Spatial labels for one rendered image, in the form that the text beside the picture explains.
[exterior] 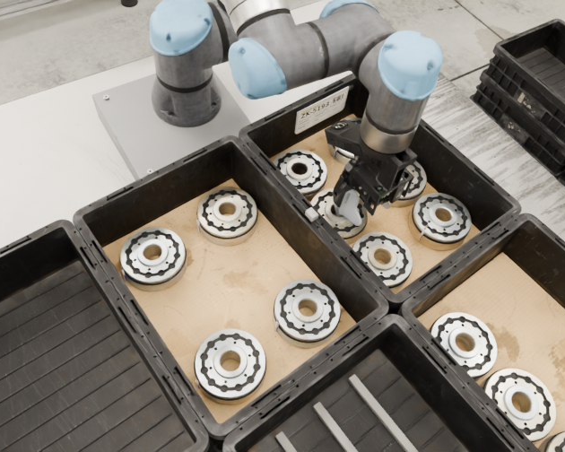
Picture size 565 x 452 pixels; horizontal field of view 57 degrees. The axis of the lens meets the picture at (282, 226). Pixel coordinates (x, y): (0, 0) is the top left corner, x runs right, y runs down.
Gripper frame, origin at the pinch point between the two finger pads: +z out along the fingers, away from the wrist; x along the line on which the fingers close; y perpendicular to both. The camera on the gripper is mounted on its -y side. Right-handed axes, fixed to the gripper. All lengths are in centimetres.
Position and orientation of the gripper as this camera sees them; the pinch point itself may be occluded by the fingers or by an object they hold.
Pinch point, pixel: (351, 205)
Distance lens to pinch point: 93.3
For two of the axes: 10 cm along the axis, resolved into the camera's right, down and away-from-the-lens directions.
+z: -0.7, 5.4, 8.4
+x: 8.2, -4.5, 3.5
